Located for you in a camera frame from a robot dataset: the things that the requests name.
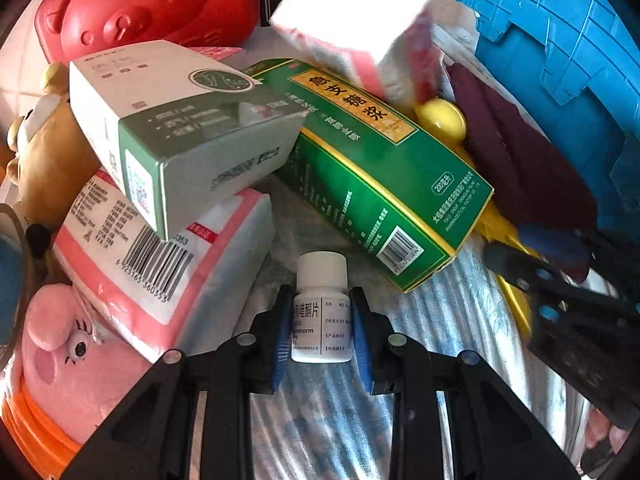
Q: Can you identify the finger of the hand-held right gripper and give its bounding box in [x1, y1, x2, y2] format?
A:
[484, 242, 621, 321]
[517, 222, 640, 291]

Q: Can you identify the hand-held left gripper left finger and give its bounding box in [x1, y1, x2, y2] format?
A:
[60, 285, 296, 480]

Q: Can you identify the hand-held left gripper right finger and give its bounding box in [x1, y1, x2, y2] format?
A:
[349, 286, 581, 480]

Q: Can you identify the white pill bottle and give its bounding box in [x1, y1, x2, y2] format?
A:
[290, 252, 353, 366]

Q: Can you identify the dark maroon cloth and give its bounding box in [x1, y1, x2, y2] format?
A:
[445, 62, 598, 283]

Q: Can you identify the blue plastic crate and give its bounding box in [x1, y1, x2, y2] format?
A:
[455, 0, 640, 233]

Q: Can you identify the person's right hand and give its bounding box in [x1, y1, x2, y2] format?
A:
[580, 407, 631, 476]

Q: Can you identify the pink tissue pack with barcode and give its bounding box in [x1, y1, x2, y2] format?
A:
[52, 167, 275, 363]

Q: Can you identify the green medicine box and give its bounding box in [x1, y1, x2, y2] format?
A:
[240, 57, 495, 293]

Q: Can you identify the pink pig plush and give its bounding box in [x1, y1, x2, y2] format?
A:
[10, 282, 161, 446]

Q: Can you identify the white and green carton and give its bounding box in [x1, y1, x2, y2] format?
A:
[69, 40, 311, 242]

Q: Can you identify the orange soft item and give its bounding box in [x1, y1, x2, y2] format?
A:
[0, 377, 83, 478]

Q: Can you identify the blue plush toy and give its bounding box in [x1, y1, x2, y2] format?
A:
[0, 235, 26, 346]

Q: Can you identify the brown bear plush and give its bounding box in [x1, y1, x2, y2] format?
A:
[5, 62, 103, 233]

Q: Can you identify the white and pink tissue pack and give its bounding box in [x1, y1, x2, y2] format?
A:
[269, 0, 443, 108]

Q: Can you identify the red bear-face carry case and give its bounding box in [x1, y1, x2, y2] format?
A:
[34, 0, 261, 63]

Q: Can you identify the yellow plastic ring toy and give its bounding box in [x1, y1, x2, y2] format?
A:
[414, 99, 538, 341]

